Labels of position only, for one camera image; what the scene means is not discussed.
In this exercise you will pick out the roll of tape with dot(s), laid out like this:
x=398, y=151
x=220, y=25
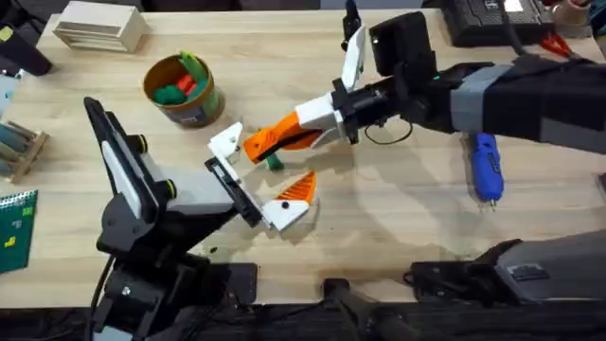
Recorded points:
x=570, y=14

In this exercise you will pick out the white slatted box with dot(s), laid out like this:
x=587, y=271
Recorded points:
x=99, y=26

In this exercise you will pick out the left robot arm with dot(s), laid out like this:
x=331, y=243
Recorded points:
x=142, y=246

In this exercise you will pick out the wooden rack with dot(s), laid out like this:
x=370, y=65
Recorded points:
x=19, y=149

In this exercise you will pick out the black rail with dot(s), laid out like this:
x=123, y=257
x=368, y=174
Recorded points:
x=303, y=322

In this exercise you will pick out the red scissors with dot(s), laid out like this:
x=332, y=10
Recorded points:
x=556, y=45

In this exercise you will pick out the black case with yellow label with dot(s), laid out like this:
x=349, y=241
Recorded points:
x=21, y=52

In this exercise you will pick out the green board with blocks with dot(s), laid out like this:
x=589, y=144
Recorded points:
x=16, y=229

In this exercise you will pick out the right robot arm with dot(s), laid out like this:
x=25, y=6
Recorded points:
x=544, y=104

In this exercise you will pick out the black tool case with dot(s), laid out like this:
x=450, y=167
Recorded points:
x=497, y=21

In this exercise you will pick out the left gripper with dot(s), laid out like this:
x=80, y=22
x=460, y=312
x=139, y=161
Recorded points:
x=199, y=189

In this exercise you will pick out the brown tub with toys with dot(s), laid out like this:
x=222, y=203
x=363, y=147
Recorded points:
x=184, y=92

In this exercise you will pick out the green toy vegetable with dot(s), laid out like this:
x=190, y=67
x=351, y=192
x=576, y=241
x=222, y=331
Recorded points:
x=273, y=163

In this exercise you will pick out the blue electric screwdriver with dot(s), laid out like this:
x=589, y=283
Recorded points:
x=485, y=166

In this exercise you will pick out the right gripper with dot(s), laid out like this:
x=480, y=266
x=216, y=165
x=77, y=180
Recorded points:
x=374, y=102

